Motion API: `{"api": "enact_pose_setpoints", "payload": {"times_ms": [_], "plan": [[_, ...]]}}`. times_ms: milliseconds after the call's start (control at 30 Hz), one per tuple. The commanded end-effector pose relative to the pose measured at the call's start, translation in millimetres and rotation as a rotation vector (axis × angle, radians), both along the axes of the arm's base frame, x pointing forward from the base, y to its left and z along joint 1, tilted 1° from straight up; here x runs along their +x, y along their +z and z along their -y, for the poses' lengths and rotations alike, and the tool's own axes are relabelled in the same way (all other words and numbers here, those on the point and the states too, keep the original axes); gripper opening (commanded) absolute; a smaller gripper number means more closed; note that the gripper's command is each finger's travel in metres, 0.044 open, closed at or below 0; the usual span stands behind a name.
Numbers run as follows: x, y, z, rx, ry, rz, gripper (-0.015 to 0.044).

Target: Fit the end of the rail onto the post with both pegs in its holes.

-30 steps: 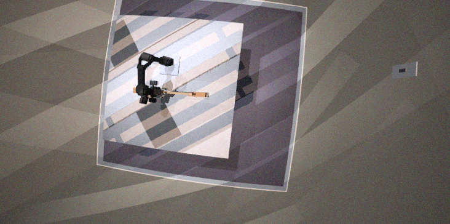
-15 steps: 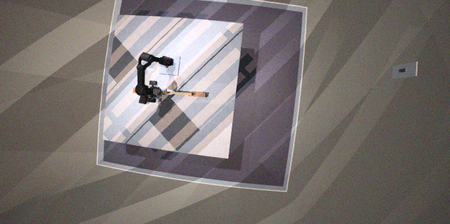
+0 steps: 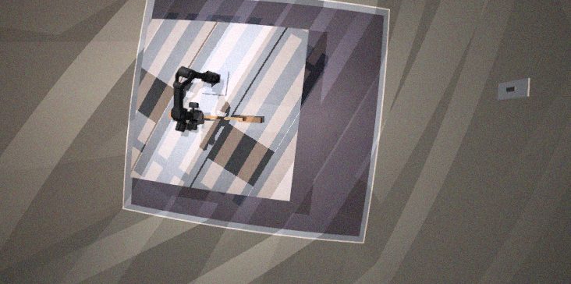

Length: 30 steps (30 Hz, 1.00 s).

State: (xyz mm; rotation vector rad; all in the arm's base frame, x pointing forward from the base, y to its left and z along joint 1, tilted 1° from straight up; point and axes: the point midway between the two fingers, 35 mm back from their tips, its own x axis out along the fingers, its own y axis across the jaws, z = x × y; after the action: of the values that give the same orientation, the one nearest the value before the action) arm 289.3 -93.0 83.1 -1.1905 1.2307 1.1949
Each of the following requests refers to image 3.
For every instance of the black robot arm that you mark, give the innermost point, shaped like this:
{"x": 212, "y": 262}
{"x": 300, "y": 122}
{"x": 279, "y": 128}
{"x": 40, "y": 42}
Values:
{"x": 179, "y": 113}

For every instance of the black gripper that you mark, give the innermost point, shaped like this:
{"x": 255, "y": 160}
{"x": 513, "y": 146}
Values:
{"x": 192, "y": 126}

